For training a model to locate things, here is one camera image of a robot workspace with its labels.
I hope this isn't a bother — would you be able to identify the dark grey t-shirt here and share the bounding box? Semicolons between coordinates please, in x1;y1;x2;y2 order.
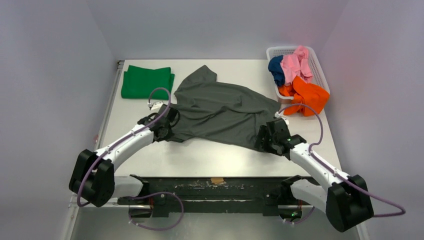
170;65;281;150

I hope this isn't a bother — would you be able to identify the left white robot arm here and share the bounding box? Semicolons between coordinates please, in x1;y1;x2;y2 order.
68;104;181;207

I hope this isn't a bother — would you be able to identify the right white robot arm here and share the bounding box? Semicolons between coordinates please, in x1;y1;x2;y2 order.
254;118;375;232

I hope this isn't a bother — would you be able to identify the orange t-shirt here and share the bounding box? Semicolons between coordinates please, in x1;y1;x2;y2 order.
278;76;330;114

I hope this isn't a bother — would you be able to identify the folded green t-shirt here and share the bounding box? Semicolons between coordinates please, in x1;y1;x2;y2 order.
121;65;175;99

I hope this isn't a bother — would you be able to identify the navy blue t-shirt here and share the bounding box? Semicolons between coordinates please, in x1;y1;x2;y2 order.
267;55;286;87

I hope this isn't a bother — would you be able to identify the brown tape piece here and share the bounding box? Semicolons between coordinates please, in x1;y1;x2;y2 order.
210;177;225;185

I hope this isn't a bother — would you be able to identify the pink t-shirt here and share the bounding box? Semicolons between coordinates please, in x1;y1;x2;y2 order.
280;45;314;86

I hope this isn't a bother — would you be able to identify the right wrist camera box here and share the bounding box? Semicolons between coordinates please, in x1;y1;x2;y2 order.
274;111;290;126

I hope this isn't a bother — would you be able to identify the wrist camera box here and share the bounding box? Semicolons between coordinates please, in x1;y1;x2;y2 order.
274;111;290;126
147;101;164;111

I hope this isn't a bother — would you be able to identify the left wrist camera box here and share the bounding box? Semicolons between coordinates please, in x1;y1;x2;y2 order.
147;101;164;111

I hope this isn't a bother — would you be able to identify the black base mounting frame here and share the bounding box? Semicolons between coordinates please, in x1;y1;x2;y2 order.
117;177;310;222

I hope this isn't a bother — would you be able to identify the aluminium table rail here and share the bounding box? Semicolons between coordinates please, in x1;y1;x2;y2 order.
89;60;125;152

